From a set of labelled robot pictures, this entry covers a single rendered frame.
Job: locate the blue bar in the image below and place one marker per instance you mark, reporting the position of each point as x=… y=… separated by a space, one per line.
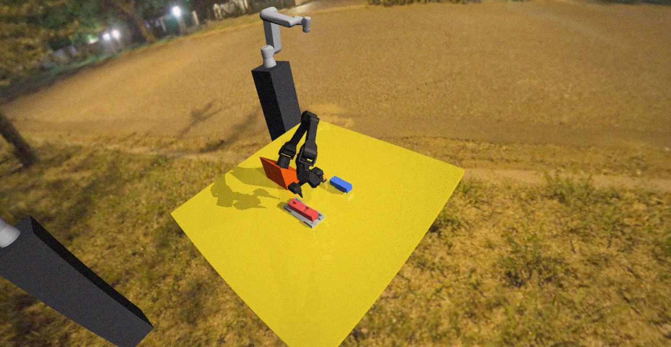
x=341 y=184

